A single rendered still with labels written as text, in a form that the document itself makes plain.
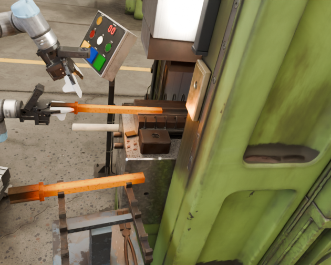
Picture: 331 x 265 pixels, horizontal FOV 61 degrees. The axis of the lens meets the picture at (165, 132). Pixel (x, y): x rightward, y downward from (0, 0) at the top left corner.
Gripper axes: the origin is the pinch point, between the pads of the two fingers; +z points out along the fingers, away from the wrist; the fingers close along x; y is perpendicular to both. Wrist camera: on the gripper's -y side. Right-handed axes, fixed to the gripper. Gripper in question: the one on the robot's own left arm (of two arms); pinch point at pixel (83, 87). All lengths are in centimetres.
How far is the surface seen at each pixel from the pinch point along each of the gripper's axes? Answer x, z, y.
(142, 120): 6.5, 20.9, -15.6
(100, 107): 0.7, 10.8, -1.6
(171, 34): 12.8, -11.0, -38.6
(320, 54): 42, -2, -71
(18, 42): -311, 46, 141
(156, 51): 7.7, -5.2, -32.2
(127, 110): 1.5, 16.6, -11.2
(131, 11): -508, 125, -15
